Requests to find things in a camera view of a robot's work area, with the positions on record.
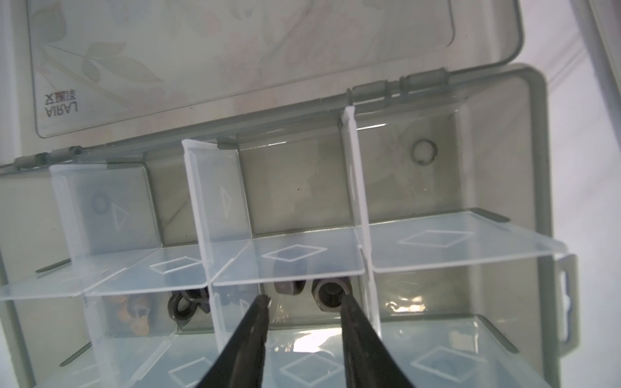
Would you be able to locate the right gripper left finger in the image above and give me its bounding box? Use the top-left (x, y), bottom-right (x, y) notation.
top-left (197, 294), bottom-right (271, 387)

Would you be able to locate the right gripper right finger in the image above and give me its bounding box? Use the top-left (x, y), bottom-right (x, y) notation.
top-left (341, 295), bottom-right (414, 388)

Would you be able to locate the black hex nut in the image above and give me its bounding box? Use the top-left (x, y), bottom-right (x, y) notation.
top-left (311, 277), bottom-right (353, 313)

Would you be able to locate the brass wing nut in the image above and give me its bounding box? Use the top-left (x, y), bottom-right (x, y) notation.
top-left (116, 295), bottom-right (151, 336)

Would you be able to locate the black wing screw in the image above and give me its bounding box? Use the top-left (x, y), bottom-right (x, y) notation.
top-left (273, 262), bottom-right (307, 296)

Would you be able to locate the grey plastic organizer box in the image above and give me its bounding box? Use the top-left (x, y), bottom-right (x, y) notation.
top-left (1, 1), bottom-right (577, 387)

